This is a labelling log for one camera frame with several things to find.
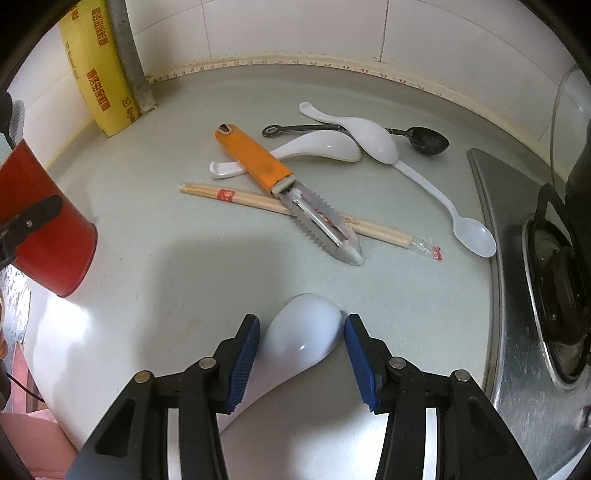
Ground person's pink clothing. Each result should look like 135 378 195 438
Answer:
0 408 79 480

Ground yellow cling wrap box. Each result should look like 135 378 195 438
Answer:
59 0 137 138

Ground small black scoop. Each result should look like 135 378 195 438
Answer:
262 124 450 156

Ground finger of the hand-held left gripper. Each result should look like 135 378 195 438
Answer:
0 194 63 243

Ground orange handled metal peeler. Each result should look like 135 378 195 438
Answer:
213 121 365 267

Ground white dotted rice paddle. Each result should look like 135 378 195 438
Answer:
8 99 25 139

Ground red cup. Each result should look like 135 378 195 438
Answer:
0 138 99 298

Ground stainless steel gas stove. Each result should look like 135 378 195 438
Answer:
466 148 591 480

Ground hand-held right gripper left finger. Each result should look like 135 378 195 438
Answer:
67 314 262 480

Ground wooden chopsticks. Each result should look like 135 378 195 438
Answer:
178 182 445 261

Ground thin white plastic spoon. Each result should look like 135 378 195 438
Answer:
392 159 498 258

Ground white soup spoon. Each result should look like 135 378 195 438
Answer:
298 102 399 164
217 294 345 437
209 130 362 181

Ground grey pipe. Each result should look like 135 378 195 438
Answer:
107 0 157 114

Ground patterned sealing strip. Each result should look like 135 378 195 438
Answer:
147 52 573 155

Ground black cable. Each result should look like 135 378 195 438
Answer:
7 371 44 404

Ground glass pot lid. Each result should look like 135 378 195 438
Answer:
549 62 591 158

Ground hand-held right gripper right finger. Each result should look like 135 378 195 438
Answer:
343 313 539 480

